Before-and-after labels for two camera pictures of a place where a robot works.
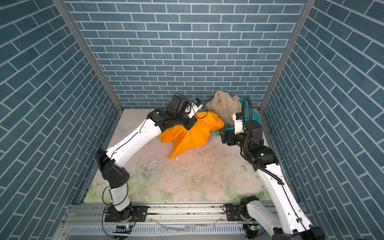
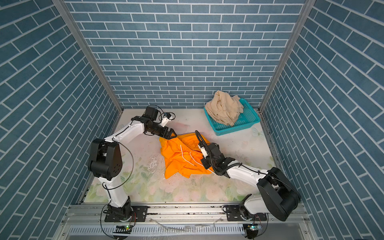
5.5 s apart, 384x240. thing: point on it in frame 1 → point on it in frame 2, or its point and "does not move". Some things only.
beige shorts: (224, 106) does not move
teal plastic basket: (249, 113) does not move
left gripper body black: (183, 119) → (157, 129)
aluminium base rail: (96, 221) does not move
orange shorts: (199, 135) → (181, 154)
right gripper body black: (238, 139) → (207, 162)
